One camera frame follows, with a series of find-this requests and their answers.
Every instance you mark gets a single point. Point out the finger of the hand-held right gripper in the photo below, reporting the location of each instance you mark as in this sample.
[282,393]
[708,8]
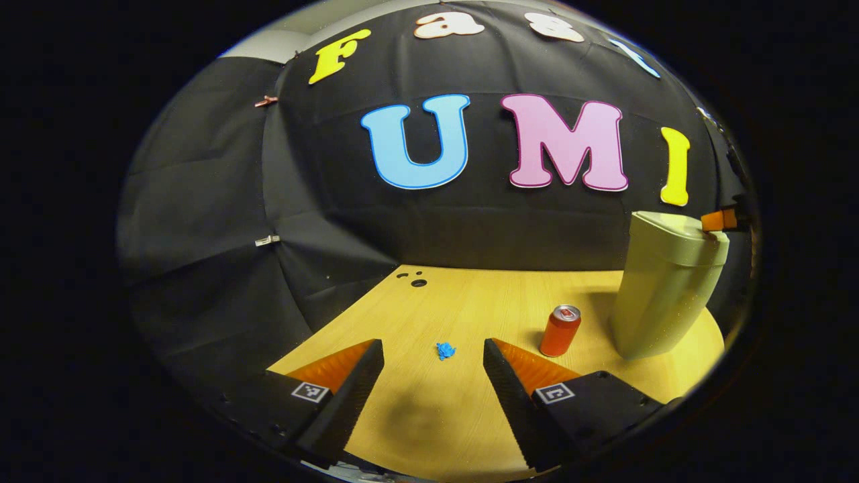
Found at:
[719,220]

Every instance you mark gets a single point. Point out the orange pop can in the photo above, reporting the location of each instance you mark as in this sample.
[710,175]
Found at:
[558,334]

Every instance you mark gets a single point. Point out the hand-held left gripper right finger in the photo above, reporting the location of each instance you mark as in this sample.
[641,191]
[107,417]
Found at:
[513,402]

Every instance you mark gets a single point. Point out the blue paper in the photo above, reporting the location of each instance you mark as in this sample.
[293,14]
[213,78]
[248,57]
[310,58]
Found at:
[445,350]

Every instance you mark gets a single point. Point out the copper cloth clip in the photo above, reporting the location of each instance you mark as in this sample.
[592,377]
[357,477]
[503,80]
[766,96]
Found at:
[266,101]

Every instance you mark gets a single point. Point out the green desktop garbage bin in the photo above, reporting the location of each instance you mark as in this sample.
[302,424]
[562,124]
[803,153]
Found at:
[661,295]

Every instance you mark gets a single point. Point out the wooden desktop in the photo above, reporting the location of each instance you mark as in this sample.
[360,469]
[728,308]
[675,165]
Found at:
[470,295]

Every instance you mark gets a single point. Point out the black backdrop cloth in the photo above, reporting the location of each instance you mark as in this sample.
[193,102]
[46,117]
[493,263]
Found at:
[335,201]

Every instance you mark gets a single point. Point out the white cloth clip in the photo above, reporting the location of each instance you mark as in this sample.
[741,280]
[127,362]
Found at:
[267,240]

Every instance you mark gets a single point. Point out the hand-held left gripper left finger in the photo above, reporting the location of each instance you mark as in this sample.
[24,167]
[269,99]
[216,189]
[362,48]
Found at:
[349,396]

